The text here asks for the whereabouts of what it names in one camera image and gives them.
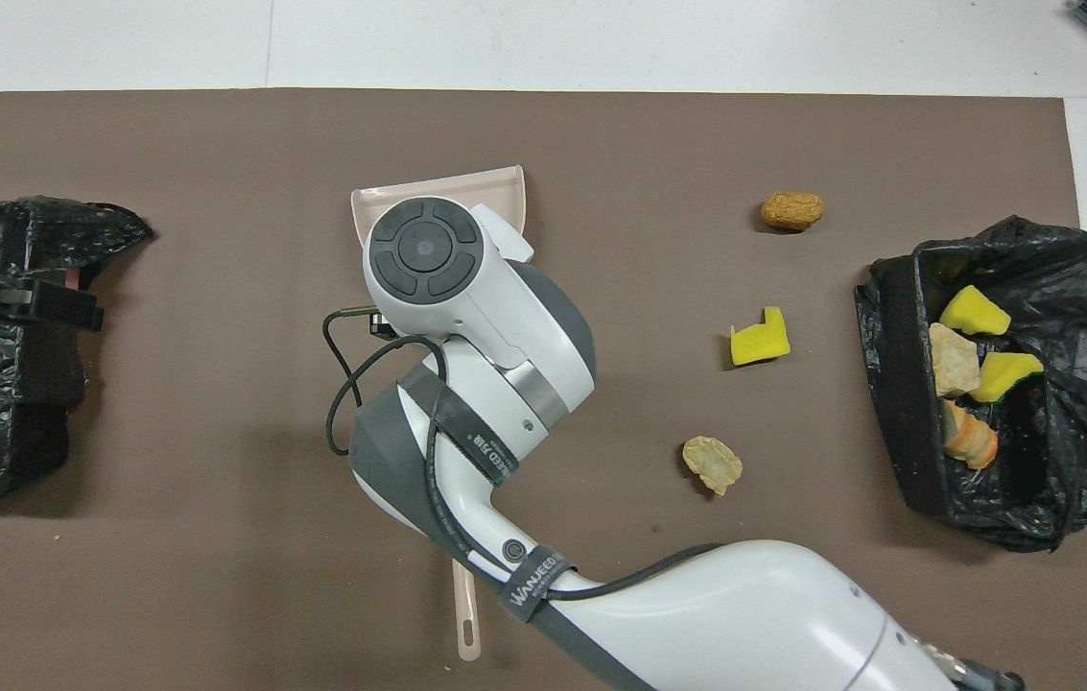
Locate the notched yellow sponge piece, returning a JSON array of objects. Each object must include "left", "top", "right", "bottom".
[{"left": 730, "top": 306, "right": 792, "bottom": 369}]

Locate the orange striped croissant toy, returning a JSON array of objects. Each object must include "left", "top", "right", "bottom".
[{"left": 942, "top": 397, "right": 1001, "bottom": 472}]

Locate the black bag bin, yellow wedge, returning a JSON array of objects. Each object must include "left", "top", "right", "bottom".
[{"left": 855, "top": 214, "right": 1087, "bottom": 553}]

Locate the brown nugget toy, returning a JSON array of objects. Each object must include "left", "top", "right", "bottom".
[{"left": 761, "top": 191, "right": 825, "bottom": 232}]

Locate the beige plastic dustpan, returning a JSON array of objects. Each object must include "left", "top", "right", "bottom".
[{"left": 350, "top": 165, "right": 528, "bottom": 262}]

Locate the beige hand brush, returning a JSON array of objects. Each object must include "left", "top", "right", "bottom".
[{"left": 451, "top": 555, "right": 484, "bottom": 663}]

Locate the yellow wedge sponge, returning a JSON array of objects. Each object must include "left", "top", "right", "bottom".
[{"left": 938, "top": 284, "right": 1013, "bottom": 338}]

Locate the small yellow sponge piece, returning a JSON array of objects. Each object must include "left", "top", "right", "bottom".
[{"left": 969, "top": 351, "right": 1047, "bottom": 405}]

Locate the brown table mat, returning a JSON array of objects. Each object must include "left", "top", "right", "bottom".
[{"left": 0, "top": 88, "right": 1087, "bottom": 691}]

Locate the pale dumpling toy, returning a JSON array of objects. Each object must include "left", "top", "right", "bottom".
[
  {"left": 681, "top": 436, "right": 744, "bottom": 497},
  {"left": 928, "top": 322, "right": 983, "bottom": 400}
]

